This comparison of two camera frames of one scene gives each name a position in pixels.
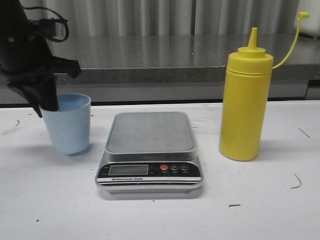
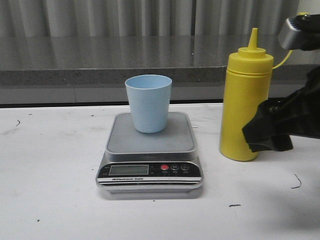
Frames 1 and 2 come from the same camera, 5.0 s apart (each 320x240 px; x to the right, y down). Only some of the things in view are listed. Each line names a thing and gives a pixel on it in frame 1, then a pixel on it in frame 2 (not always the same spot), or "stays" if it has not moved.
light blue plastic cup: (70, 125) to (149, 95)
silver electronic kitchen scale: (150, 153) stays
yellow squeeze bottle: (246, 90) stays
